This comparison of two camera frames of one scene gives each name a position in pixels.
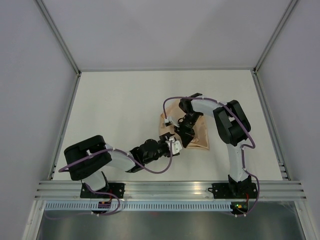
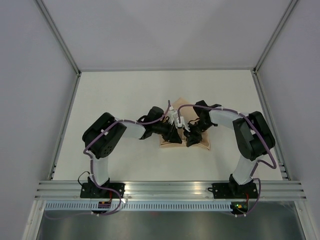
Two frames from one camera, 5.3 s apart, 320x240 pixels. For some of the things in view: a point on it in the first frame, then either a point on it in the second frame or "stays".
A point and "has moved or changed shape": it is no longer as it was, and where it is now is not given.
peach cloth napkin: [174, 113] has moved or changed shape
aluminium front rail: [63, 190] stays
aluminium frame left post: [67, 48] stays
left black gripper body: [163, 145] to [166, 130]
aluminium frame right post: [291, 6] stays
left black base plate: [117, 189] stays
